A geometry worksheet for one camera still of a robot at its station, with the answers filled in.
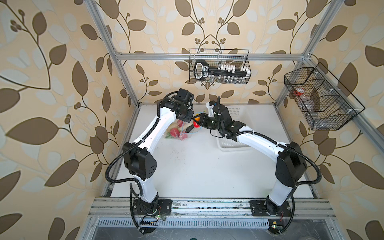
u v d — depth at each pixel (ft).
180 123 3.41
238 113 3.56
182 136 2.72
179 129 3.39
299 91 2.65
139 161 1.70
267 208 2.18
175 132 2.99
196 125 2.54
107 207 2.52
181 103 1.93
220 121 2.09
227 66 2.66
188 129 3.24
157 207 2.41
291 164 1.53
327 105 2.37
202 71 2.77
